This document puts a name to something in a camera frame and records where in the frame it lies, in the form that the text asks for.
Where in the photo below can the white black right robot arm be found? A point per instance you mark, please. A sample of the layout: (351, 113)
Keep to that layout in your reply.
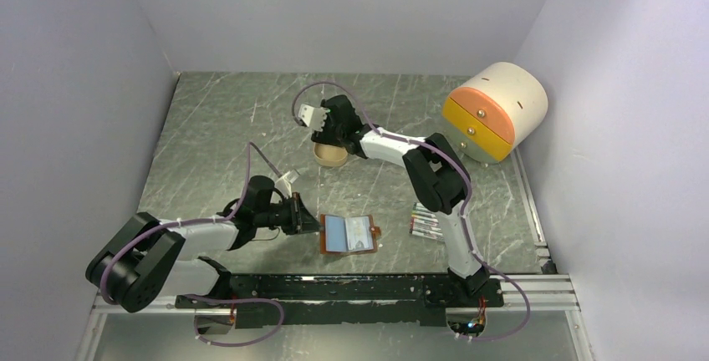
(438, 177)

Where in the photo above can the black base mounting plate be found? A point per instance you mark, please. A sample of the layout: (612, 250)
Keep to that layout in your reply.
(260, 300)

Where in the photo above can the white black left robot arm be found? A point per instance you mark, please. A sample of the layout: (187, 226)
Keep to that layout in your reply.
(149, 258)

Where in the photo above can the round pastel drawer cabinet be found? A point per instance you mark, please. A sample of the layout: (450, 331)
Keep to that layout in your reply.
(489, 115)

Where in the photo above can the aluminium frame rail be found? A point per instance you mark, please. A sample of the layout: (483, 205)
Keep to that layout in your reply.
(113, 333)

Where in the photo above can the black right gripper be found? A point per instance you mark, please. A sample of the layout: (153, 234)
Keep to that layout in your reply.
(324, 136)

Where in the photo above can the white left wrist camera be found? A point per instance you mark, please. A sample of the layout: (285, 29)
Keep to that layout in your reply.
(287, 179)

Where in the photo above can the brown leather card holder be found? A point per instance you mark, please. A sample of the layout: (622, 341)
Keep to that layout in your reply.
(333, 237)

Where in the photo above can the pack of coloured markers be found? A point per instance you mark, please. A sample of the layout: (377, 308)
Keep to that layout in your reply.
(424, 223)

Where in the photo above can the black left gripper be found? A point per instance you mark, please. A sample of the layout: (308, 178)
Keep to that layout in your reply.
(301, 221)

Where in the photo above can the beige oval tray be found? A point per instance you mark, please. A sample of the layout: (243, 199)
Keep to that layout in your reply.
(329, 155)

